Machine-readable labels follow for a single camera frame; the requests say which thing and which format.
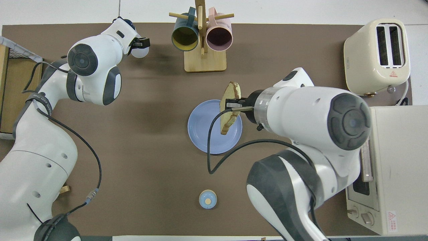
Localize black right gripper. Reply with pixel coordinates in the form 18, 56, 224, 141
226, 90, 263, 131

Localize clear squeeze bottle blue cap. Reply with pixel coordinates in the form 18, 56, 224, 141
119, 17, 150, 59

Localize toasted bread slice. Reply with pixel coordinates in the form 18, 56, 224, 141
219, 81, 242, 135

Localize blue round plate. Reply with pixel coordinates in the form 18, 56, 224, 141
187, 99, 243, 155

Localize small blue seasoning shaker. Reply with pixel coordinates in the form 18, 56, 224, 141
199, 189, 218, 209

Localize dark teal mug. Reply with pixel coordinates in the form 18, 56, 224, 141
171, 7, 200, 52

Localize wooden mug tree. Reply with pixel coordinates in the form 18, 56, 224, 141
169, 0, 234, 73

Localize pink mug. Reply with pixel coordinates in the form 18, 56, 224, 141
206, 7, 233, 52

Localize brown table mat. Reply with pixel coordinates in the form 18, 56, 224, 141
0, 23, 412, 236

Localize white checked cloth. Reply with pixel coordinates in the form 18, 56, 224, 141
0, 36, 43, 64

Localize cream two-slot toaster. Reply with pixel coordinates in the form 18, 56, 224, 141
343, 18, 411, 97

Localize wooden shelf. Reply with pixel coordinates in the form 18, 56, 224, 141
0, 44, 43, 135

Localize white toaster oven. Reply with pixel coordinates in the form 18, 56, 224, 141
346, 105, 428, 236

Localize black wire basket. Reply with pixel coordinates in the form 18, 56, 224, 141
7, 49, 28, 59

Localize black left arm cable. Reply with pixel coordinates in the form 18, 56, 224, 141
22, 61, 102, 241

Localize toaster power cord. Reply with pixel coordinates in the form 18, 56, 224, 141
396, 80, 410, 106

